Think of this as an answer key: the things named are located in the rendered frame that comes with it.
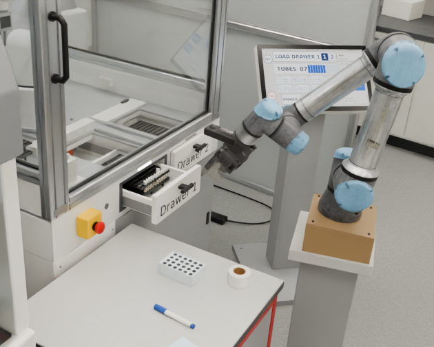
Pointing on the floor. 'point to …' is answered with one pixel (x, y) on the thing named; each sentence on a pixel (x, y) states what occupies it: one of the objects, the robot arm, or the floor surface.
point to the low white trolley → (117, 246)
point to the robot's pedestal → (322, 294)
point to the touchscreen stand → (286, 213)
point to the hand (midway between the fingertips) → (204, 169)
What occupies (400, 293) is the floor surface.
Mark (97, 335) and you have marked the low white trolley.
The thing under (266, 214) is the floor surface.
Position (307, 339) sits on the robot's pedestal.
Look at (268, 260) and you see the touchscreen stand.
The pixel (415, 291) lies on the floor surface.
